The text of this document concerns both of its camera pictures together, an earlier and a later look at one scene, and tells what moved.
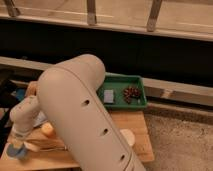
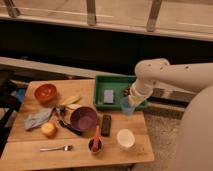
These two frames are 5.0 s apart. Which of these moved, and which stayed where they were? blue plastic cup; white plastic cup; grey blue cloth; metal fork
Moved: blue plastic cup
Stayed: white plastic cup; grey blue cloth; metal fork
